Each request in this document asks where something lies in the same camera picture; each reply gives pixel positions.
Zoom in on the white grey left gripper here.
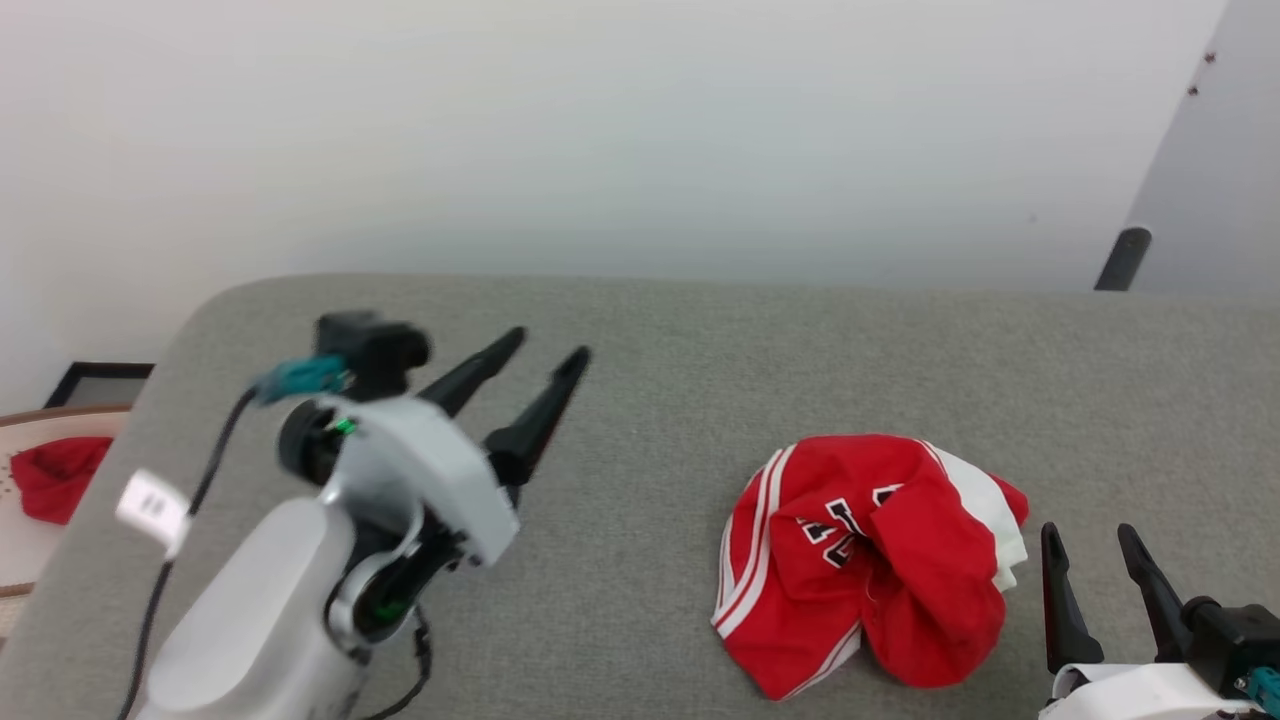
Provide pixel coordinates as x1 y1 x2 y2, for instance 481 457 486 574
277 327 592 643

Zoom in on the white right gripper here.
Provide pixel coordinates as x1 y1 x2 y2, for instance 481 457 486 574
1040 522 1269 720

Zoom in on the red and white basketball jersey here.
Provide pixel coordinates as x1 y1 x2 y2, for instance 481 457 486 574
712 434 1031 701

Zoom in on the red cloth in basket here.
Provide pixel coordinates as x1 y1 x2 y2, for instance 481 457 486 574
10 436 114 527

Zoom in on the white laundry basket brown rim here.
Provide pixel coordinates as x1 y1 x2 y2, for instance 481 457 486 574
0 405 133 601

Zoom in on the teal right camera cable plug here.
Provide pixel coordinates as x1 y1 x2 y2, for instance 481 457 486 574
1245 665 1280 720

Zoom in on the teal camera cable plug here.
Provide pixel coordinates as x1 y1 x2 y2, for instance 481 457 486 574
250 355 351 406
1245 665 1280 720

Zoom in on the teal left camera cable plug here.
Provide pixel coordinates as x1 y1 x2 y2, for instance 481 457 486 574
250 355 351 406

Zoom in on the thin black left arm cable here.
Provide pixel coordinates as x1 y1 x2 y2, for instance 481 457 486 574
118 388 261 720

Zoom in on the black cylindrical post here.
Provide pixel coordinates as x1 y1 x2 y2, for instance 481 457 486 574
1095 227 1153 293

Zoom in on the white cable label tag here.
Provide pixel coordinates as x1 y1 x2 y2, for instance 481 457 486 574
115 469 192 557

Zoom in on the black picture frame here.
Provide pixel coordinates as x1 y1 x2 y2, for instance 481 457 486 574
45 361 156 409

